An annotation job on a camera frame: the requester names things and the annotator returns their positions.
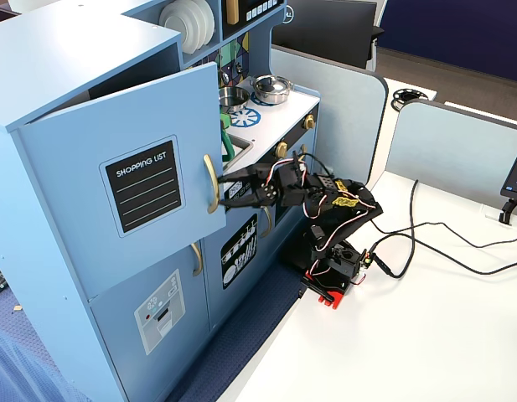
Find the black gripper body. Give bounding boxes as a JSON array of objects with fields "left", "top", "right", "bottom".
[{"left": 252, "top": 160, "right": 310, "bottom": 209}]

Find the black monitor stand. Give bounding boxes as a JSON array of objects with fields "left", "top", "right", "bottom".
[{"left": 498, "top": 198, "right": 517, "bottom": 226}]

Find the black tape spool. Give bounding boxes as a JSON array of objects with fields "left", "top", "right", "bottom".
[{"left": 390, "top": 87, "right": 427, "bottom": 111}]

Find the dark blue woven mat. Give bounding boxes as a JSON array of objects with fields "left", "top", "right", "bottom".
[{"left": 165, "top": 263, "right": 310, "bottom": 402}]

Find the white plate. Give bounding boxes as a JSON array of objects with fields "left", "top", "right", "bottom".
[
  {"left": 180, "top": 0, "right": 209, "bottom": 54},
  {"left": 158, "top": 0, "right": 200, "bottom": 47},
  {"left": 190, "top": 0, "right": 216, "bottom": 54}
]

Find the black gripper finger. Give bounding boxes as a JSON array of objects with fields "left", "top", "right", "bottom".
[
  {"left": 218, "top": 164, "right": 267, "bottom": 186},
  {"left": 218, "top": 193, "right": 266, "bottom": 209}
]

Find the steel pot lid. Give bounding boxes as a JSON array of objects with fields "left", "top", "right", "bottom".
[{"left": 252, "top": 74, "right": 291, "bottom": 94}]

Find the blue ice dispenser fridge door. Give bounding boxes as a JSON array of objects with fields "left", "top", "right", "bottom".
[{"left": 88, "top": 241, "right": 212, "bottom": 391}]

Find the black monitor back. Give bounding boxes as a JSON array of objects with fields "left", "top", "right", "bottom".
[{"left": 271, "top": 0, "right": 379, "bottom": 70}]

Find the black cable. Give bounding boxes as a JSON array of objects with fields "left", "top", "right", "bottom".
[
  {"left": 368, "top": 178, "right": 420, "bottom": 278},
  {"left": 368, "top": 217, "right": 517, "bottom": 250},
  {"left": 373, "top": 234, "right": 517, "bottom": 277}
]

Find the blue toy kitchen body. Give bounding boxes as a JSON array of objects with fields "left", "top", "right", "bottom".
[{"left": 0, "top": 0, "right": 322, "bottom": 402}]

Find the steel pan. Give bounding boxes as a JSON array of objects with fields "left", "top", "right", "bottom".
[{"left": 218, "top": 86, "right": 251, "bottom": 114}]

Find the light blue mesh cloth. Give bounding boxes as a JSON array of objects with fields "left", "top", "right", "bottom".
[{"left": 0, "top": 288, "right": 121, "bottom": 402}]

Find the steel pot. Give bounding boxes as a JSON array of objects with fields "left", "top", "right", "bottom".
[{"left": 250, "top": 81, "right": 294, "bottom": 105}]

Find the blue dishwasher door with graphic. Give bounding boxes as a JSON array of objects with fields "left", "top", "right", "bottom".
[{"left": 201, "top": 211, "right": 261, "bottom": 332}]

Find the red table clamp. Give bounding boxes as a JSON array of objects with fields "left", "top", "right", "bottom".
[{"left": 302, "top": 271, "right": 347, "bottom": 311}]

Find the dark brown cabinet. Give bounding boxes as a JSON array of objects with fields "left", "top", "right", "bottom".
[{"left": 0, "top": 0, "right": 23, "bottom": 26}]

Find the green toy faucet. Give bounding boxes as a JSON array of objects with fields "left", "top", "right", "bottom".
[{"left": 219, "top": 112, "right": 235, "bottom": 162}]

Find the blue shopping list cabinet door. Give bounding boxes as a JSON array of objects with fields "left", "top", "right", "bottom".
[{"left": 17, "top": 61, "right": 229, "bottom": 240}]

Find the grey desk divider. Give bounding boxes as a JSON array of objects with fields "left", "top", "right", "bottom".
[
  {"left": 383, "top": 100, "right": 517, "bottom": 206},
  {"left": 269, "top": 44, "right": 389, "bottom": 185}
]

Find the grey toy sink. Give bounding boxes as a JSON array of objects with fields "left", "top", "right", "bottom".
[{"left": 222, "top": 133, "right": 255, "bottom": 171}]

